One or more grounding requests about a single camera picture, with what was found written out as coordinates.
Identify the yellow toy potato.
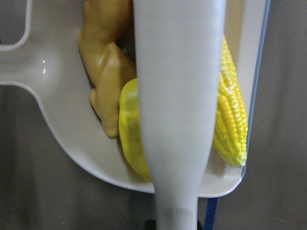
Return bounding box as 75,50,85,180
118,79,151,182

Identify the tan toy ginger root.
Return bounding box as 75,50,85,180
77,0,136,138

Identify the beige hand brush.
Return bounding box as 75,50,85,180
133,0,226,230

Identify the yellow toy corn cob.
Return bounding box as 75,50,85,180
213,37,248,168

